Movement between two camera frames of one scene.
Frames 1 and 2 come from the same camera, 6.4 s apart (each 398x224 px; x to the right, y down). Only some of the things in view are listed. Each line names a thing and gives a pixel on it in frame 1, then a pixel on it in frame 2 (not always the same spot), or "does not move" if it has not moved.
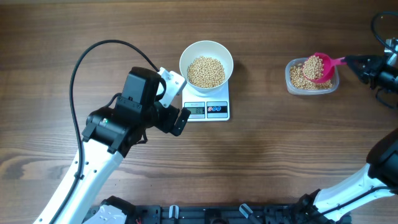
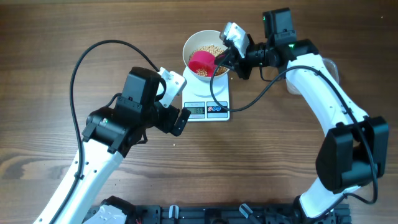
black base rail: [219, 213] does not move
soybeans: [206, 72] -> [216, 50]
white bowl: [212, 48] -> [199, 38]
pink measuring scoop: [328, 68] -> [202, 60]
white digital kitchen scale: [211, 104] does not move
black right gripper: [370, 72] -> [238, 63]
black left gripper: [171, 113] does not move
